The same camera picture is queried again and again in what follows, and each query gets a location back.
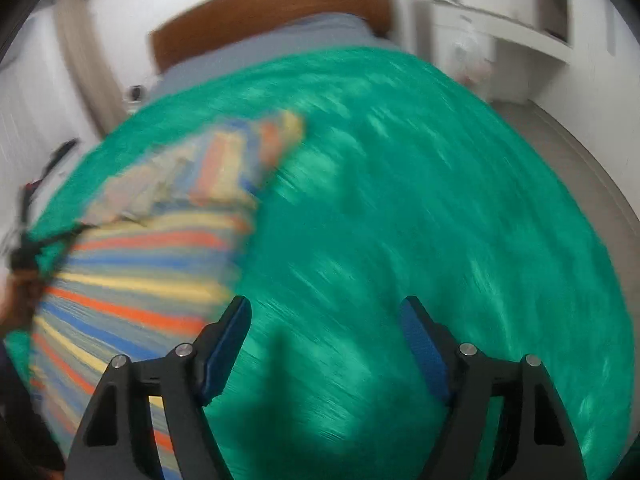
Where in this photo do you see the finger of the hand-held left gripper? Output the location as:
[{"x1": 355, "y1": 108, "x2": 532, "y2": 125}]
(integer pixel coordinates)
[{"x1": 32, "y1": 226, "x2": 95, "y2": 257}]

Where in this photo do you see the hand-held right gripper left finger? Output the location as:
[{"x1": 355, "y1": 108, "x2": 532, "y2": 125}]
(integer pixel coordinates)
[{"x1": 65, "y1": 296, "x2": 252, "y2": 480}]

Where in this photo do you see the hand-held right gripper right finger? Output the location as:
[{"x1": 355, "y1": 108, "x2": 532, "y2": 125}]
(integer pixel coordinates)
[{"x1": 400, "y1": 296, "x2": 588, "y2": 480}]

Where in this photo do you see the striped knit shirt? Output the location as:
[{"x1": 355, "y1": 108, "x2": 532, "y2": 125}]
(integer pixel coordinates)
[{"x1": 27, "y1": 110, "x2": 307, "y2": 480}]

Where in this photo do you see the person's left hand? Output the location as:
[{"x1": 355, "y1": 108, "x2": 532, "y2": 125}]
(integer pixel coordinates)
[{"x1": 0, "y1": 270, "x2": 48, "y2": 333}]

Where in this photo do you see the green patterned blanket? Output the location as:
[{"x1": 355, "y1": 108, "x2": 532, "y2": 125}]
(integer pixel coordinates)
[{"x1": 10, "y1": 47, "x2": 632, "y2": 480}]

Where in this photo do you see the beige curtain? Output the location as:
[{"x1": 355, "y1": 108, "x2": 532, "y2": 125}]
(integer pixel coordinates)
[{"x1": 51, "y1": 0, "x2": 127, "y2": 138}]

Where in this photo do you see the grey pillow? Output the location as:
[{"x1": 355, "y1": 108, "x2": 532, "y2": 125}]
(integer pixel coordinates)
[{"x1": 156, "y1": 12, "x2": 403, "y2": 98}]

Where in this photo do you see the wooden headboard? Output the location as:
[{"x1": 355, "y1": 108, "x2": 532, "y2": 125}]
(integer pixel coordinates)
[{"x1": 149, "y1": 0, "x2": 395, "y2": 75}]

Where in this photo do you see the translucent plastic bag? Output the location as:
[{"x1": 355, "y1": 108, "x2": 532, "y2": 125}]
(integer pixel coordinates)
[{"x1": 451, "y1": 16, "x2": 495, "y2": 87}]

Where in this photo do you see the white built-in desk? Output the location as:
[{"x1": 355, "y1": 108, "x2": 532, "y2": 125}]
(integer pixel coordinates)
[{"x1": 409, "y1": 0, "x2": 575, "y2": 106}]

